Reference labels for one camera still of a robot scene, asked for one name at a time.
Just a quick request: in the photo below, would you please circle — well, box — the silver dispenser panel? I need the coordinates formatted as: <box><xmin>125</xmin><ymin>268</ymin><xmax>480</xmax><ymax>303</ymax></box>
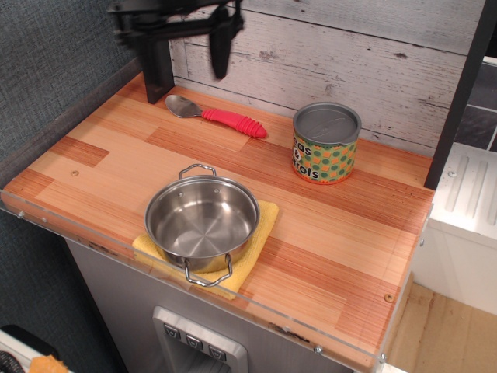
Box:
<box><xmin>152</xmin><ymin>306</ymin><xmax>249</xmax><ymax>372</ymax></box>

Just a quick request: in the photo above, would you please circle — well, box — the clear acrylic edge guard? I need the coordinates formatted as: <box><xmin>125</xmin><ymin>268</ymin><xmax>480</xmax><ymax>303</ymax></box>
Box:
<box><xmin>0</xmin><ymin>189</ymin><xmax>388</xmax><ymax>368</ymax></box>

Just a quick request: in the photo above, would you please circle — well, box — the dark grey right post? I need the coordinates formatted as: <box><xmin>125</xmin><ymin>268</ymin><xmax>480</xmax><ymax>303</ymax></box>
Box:
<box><xmin>424</xmin><ymin>0</ymin><xmax>496</xmax><ymax>190</ymax></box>

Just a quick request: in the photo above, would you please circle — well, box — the yellow cloth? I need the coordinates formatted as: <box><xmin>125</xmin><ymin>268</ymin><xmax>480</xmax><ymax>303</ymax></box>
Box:
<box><xmin>132</xmin><ymin>200</ymin><xmax>280</xmax><ymax>300</ymax></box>

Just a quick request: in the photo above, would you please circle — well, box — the black and orange object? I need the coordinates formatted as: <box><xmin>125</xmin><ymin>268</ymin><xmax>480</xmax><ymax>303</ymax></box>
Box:
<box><xmin>1</xmin><ymin>329</ymin><xmax>71</xmax><ymax>372</ymax></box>

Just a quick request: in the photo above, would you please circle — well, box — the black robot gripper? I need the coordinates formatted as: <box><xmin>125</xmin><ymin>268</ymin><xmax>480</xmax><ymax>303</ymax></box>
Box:
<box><xmin>107</xmin><ymin>1</ymin><xmax>244</xmax><ymax>80</ymax></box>

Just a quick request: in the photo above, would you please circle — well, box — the red handled metal scoop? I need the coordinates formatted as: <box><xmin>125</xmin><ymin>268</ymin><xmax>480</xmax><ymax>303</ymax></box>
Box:
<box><xmin>165</xmin><ymin>95</ymin><xmax>267</xmax><ymax>138</ymax></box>

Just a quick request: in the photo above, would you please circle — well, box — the stainless steel pot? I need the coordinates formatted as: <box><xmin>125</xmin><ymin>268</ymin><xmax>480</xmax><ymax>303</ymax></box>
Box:
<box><xmin>144</xmin><ymin>163</ymin><xmax>261</xmax><ymax>288</ymax></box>

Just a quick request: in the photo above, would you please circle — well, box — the grey toy fridge front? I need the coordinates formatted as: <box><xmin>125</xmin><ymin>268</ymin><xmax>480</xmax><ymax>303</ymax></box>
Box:
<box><xmin>67</xmin><ymin>240</ymin><xmax>350</xmax><ymax>372</ymax></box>

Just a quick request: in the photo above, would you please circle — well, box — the peas and carrots can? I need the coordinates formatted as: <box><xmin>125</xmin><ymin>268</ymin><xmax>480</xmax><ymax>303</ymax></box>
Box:
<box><xmin>292</xmin><ymin>102</ymin><xmax>362</xmax><ymax>185</ymax></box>

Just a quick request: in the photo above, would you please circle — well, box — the white toy sink unit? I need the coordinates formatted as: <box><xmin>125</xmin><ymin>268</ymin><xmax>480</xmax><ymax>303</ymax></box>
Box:
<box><xmin>409</xmin><ymin>56</ymin><xmax>497</xmax><ymax>315</ymax></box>

